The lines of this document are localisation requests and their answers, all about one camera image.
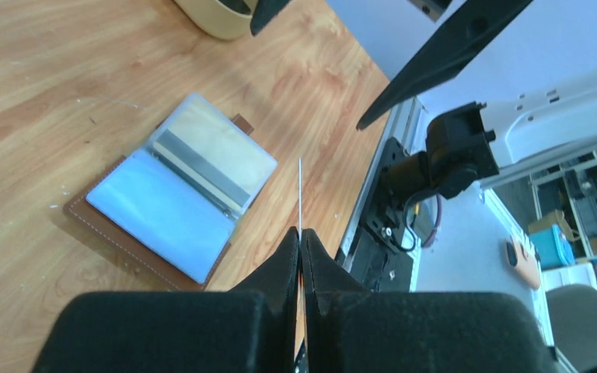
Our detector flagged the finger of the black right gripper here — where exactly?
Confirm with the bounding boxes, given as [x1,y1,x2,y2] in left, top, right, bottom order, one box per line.
[356,0,531,131]
[250,0,291,37]

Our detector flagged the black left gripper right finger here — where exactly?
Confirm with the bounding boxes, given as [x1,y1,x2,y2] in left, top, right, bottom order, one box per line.
[301,228,557,372]

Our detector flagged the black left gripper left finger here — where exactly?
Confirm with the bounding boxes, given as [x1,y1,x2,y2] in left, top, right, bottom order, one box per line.
[33,228,299,372]

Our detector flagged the yellow oval card tray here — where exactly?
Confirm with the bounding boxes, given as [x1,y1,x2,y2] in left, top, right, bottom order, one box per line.
[174,0,258,41]

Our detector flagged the brown leather card holder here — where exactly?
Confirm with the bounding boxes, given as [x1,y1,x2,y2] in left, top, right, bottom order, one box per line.
[64,93,277,291]

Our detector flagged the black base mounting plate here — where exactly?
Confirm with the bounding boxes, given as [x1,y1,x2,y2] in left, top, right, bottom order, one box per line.
[334,97,426,294]

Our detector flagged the blue storage box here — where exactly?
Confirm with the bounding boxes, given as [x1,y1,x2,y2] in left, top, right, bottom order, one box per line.
[529,225,575,270]

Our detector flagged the grey office chair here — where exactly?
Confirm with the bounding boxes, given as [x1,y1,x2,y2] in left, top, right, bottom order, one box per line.
[546,284,597,372]

